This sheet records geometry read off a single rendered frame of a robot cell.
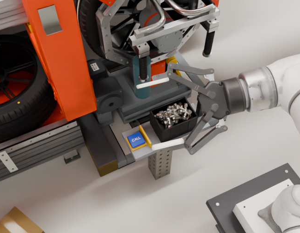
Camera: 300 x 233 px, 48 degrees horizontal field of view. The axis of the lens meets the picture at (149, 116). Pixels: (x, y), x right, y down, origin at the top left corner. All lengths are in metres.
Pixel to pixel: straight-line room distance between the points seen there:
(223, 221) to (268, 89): 1.11
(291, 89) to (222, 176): 1.50
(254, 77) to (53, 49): 0.87
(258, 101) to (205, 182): 1.45
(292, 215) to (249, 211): 0.27
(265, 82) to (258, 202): 1.06
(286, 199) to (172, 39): 0.82
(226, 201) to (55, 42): 1.09
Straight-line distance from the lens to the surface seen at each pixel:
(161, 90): 2.19
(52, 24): 1.31
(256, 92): 0.72
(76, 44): 1.40
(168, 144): 0.73
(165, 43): 1.57
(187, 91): 2.28
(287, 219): 1.50
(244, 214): 1.68
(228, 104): 0.72
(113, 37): 1.88
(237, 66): 2.72
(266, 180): 1.88
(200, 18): 1.52
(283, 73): 0.73
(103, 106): 2.00
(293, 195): 1.47
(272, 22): 3.19
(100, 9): 1.55
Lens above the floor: 1.92
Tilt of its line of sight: 55 degrees down
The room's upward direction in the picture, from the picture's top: straight up
